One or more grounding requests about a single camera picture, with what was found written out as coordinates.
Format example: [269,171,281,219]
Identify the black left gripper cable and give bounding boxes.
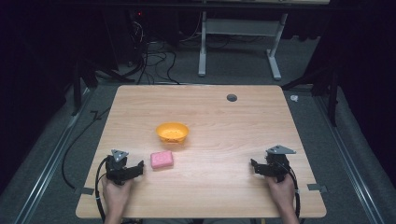
[94,156,110,223]

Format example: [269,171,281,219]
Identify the white desk frame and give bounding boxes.
[198,11,290,81]

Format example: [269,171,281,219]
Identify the pink soap bar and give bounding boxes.
[149,150,175,170]

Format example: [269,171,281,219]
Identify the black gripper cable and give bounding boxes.
[288,166,303,219]
[94,156,110,223]

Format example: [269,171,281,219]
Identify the person's left hand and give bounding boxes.
[101,176,135,217]

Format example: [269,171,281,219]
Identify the orange plastic bowl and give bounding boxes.
[155,121,190,145]

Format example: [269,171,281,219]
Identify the person's right hand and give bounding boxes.
[264,174,296,213]

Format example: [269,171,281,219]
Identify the black metal stand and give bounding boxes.
[281,66,340,127]
[70,59,136,117]

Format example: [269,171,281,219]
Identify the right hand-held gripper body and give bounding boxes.
[264,145,297,184]

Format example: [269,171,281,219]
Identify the black floor cables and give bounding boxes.
[125,12,204,86]

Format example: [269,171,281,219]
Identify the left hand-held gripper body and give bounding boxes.
[105,148,134,187]

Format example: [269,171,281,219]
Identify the metal floor rail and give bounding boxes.
[13,88,94,224]
[314,94,387,224]

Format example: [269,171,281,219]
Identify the long black floor cable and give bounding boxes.
[61,106,112,190]

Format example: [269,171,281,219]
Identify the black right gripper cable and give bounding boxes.
[288,166,303,219]

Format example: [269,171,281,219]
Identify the grey tape piece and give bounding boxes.
[74,186,95,196]
[306,183,329,193]

